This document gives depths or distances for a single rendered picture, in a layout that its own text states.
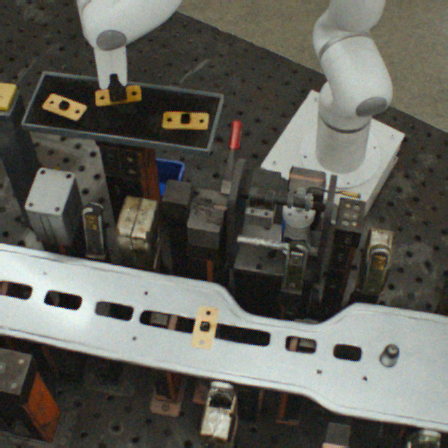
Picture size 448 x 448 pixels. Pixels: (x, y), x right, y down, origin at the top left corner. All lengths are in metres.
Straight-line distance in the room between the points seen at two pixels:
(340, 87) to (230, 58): 0.73
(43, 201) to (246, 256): 0.41
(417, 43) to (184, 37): 1.29
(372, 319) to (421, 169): 0.66
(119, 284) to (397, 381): 0.54
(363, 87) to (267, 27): 1.79
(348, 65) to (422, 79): 1.66
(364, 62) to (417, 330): 0.52
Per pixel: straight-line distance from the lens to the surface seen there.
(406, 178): 2.13
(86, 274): 1.62
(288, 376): 1.52
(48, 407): 1.73
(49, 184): 1.61
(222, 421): 1.44
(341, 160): 1.92
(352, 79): 1.62
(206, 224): 1.56
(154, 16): 1.28
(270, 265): 1.65
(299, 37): 3.35
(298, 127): 2.05
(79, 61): 2.35
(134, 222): 1.57
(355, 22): 1.55
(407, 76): 3.28
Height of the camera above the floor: 2.42
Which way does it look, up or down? 59 degrees down
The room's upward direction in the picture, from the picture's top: 1 degrees counter-clockwise
